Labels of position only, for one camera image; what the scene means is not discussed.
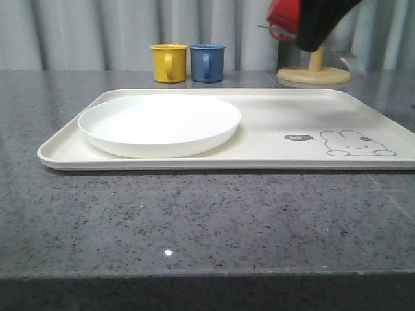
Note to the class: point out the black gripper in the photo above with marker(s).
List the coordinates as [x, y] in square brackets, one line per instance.
[317, 19]

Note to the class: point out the white round plate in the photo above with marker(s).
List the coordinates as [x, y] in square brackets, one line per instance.
[160, 125]

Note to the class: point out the red mug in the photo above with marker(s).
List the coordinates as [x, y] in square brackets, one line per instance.
[285, 14]

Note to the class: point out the wooden mug tree stand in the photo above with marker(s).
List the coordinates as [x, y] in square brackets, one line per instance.
[314, 72]

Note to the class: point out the blue mug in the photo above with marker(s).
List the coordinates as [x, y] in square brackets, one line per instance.
[207, 62]

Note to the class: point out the cream rabbit serving tray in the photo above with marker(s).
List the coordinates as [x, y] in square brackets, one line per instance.
[279, 129]

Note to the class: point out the yellow mug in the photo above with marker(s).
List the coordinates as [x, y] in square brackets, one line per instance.
[170, 62]

